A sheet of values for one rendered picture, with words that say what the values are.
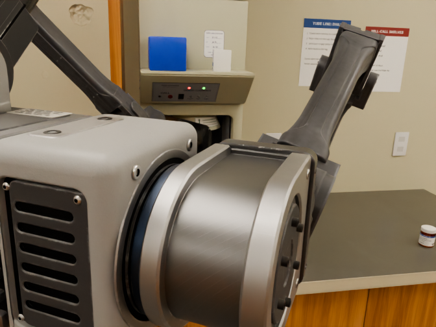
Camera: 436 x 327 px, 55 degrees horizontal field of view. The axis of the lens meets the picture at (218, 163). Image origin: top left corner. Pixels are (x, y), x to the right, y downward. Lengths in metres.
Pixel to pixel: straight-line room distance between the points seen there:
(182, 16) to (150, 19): 0.09
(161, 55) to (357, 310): 0.97
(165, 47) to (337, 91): 0.66
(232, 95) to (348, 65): 0.65
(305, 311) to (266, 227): 1.13
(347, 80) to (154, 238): 0.45
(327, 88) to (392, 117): 1.50
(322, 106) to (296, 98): 1.29
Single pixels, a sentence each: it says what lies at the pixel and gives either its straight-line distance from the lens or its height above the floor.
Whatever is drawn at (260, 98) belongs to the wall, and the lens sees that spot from 1.80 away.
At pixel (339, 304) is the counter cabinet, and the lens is 1.40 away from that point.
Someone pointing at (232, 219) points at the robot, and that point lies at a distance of 0.25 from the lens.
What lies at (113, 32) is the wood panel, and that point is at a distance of 1.19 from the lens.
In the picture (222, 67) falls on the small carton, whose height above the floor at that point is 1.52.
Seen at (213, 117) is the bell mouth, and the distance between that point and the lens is 1.37.
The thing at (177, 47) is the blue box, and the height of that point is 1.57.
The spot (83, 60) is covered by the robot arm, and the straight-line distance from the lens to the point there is 0.99.
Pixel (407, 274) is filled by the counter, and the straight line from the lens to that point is 1.42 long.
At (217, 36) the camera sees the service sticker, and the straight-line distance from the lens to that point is 1.30.
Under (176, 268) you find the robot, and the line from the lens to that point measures 0.26.
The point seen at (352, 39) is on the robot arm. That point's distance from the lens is 0.73.
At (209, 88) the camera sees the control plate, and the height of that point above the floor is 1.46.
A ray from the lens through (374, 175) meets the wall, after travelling 2.12.
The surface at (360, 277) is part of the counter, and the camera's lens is 1.34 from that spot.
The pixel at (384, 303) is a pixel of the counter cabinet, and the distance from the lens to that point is 1.48.
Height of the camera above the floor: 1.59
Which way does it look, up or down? 16 degrees down
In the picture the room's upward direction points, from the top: 2 degrees clockwise
